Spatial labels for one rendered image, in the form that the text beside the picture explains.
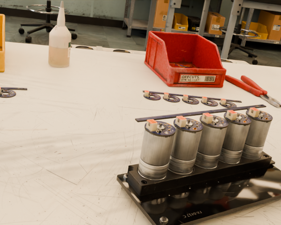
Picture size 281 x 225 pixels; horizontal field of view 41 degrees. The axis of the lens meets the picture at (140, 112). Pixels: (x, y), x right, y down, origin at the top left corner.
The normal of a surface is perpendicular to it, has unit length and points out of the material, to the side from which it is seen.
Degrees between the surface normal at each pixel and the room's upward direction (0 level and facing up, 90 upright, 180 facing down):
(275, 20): 89
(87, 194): 0
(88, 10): 90
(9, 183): 0
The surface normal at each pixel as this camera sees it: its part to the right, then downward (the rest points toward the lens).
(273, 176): 0.14, -0.90
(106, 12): 0.16, 0.42
